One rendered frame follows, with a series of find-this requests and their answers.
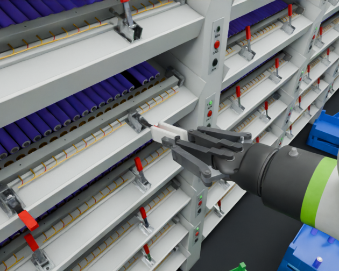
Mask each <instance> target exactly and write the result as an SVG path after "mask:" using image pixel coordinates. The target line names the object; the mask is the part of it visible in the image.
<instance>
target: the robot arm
mask: <svg viewBox="0 0 339 271"><path fill-rule="evenodd" d="M158 127H159V128H158ZM158 127H155V126H151V133H152V139H153V140H154V141H157V142H159V143H162V145H163V146H164V147H167V148H169V149H171V151H172V157H173V160H174V161H175V162H177V163H178V164H180V165H181V166H183V167H184V168H186V169H187V170H188V171H190V172H191V173H193V174H194V175H195V176H197V177H198V178H200V179H201V181H202V182H203V184H204V185H205V186H206V187H211V186H212V181H216V180H219V179H222V180H224V181H232V182H235V183H236V184H237V185H238V186H239V187H240V188H241V189H243V190H245V191H247V192H250V193H252V194H254V195H256V196H259V197H261V198H262V202H263V204H264V205H265V206H266V207H269V208H271V209H273V210H275V211H278V212H280V213H282V214H284V215H287V216H289V217H291V218H293V219H296V220H298V221H300V222H302V223H304V224H306V225H309V226H311V227H313V228H315V229H317V230H319V231H321V232H324V233H326V234H327V235H329V236H331V237H333V238H335V239H336V240H338V241H339V150H338V155H337V160H336V159H332V158H329V157H326V156H323V155H319V154H316V153H312V152H309V151H305V150H303V149H299V148H296V147H293V146H289V145H285V146H283V147H281V148H280V149H278V148H275V147H272V146H269V145H266V144H262V143H259V142H257V143H255V144H252V133H250V132H233V131H227V130H221V129H216V128H212V127H206V126H198V127H197V129H196V130H187V129H184V128H181V127H175V126H172V125H170V124H166V123H163V122H161V121H159V122H158ZM188 141H189V142H188ZM207 165H208V166H207Z"/></svg>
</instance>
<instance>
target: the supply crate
mask: <svg viewBox="0 0 339 271"><path fill-rule="evenodd" d="M311 230H312V227H311V226H309V225H306V224H303V226H302V227H301V229H300V231H299V232H298V234H297V235H296V236H295V238H294V240H293V241H292V242H291V243H290V245H289V247H288V249H287V251H286V253H285V255H284V257H283V259H284V260H285V261H287V262H288V263H290V264H291V265H292V266H294V267H295V268H297V269H298V270H300V271H339V241H338V240H336V239H335V241H334V242H333V243H332V244H331V243H329V242H328V238H329V237H330V236H329V235H327V234H326V233H324V232H321V231H319V230H318V232H317V234H316V235H312V234H311ZM318 256H319V257H321V258H322V259H323V261H322V263H321V264H320V266H319V268H318V269H316V268H315V267H313V266H312V264H313V263H314V261H315V259H316V258H317V257H318Z"/></svg>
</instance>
